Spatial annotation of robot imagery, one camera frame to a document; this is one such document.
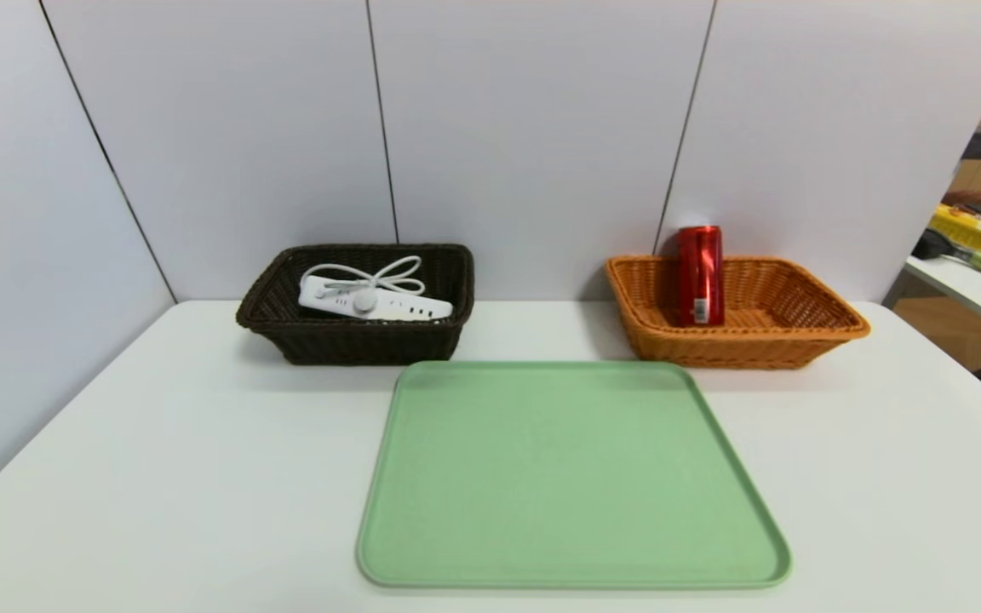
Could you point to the white power strip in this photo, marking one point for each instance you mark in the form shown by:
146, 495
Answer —
397, 308

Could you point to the red drink can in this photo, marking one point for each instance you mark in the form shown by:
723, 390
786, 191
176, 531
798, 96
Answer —
701, 272

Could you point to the dark brown wicker basket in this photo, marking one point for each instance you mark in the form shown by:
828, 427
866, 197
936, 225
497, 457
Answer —
354, 340

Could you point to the orange wicker basket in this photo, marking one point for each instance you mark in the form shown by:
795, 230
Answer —
797, 298

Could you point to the light green plastic tray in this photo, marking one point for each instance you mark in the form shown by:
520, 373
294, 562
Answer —
576, 477

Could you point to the white side table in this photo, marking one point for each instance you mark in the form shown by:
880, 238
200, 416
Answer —
967, 294

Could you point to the dark brown background item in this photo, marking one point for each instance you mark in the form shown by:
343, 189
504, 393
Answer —
974, 200

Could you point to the yellow cardboard box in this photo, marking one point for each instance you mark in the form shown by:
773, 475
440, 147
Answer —
980, 232

